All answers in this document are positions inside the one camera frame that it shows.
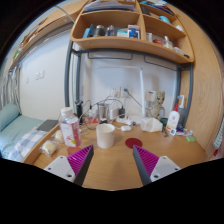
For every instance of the stainless steel mug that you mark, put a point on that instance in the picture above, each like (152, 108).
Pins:
(103, 110)

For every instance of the dark red round coaster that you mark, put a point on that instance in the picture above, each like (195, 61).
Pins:
(130, 142)

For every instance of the white tissue pack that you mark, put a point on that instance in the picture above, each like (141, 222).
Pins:
(151, 125)

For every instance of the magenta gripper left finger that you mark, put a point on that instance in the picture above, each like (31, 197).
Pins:
(74, 167)

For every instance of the wrapped bread bun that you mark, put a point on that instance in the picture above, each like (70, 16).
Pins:
(49, 147)

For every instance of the black laptop on bed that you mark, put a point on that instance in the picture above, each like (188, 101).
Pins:
(47, 125)

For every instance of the white paper cup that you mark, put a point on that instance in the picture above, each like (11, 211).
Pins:
(105, 135)

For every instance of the bed with checkered bedding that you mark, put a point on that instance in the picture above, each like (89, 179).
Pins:
(19, 137)

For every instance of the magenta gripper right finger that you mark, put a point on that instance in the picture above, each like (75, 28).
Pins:
(151, 167)

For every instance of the clear bottle red label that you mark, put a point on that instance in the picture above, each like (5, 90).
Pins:
(69, 125)

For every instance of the white lotion pump bottle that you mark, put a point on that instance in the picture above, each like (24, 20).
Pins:
(173, 119)

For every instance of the wooden wall shelf unit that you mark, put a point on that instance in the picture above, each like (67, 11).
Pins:
(137, 25)

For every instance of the clear spray bottle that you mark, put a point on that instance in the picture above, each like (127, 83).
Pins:
(181, 109)

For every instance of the green pillow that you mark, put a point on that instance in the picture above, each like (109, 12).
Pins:
(8, 114)

